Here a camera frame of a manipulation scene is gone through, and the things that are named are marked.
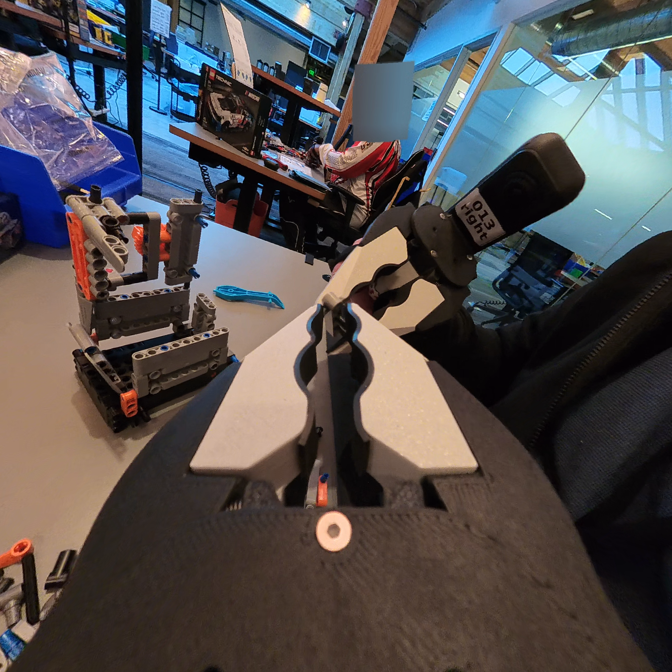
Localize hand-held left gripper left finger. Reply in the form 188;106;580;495
189;307;321;478

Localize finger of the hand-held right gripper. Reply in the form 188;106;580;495
317;229;412;312
359;276;449;338

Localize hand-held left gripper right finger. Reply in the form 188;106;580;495
352;305;480;481

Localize orange gear frame assembly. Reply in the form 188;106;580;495
65;187;234;433

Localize person's right forearm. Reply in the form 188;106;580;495
420;231;672;421

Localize black office chair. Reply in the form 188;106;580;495
494;231;573;316

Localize teal curved plastic piece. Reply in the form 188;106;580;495
213;284;286;310

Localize orange container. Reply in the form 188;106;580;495
216;198;263;232

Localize long wooden table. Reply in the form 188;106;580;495
168;121;337;200

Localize black product box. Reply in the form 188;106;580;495
198;63;274;158

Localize wooden column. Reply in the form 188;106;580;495
331;0;400;148

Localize person's torso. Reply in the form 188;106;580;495
494;347;672;672

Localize orange tipped black axle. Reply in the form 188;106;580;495
0;538;43;625

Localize blue plastic bin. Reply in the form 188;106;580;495
0;137;142;250

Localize black pole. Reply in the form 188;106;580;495
124;0;145;169

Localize clear plastic bags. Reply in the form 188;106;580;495
0;48;125;190

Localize metal air duct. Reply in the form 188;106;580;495
552;0;672;58

